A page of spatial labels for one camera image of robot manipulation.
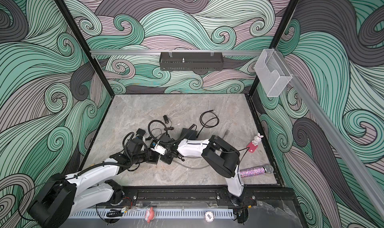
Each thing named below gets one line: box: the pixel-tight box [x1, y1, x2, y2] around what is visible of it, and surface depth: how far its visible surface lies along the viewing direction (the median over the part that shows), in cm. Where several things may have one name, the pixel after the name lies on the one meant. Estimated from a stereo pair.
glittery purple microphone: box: [239, 165, 274, 178], surface depth 80 cm
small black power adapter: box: [135, 128, 146, 136], surface depth 100 cm
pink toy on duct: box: [144, 206, 156, 224], surface depth 66 cm
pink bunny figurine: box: [246, 132, 264, 153], surface depth 90 cm
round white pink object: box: [204, 211, 214, 223], surface depth 65 cm
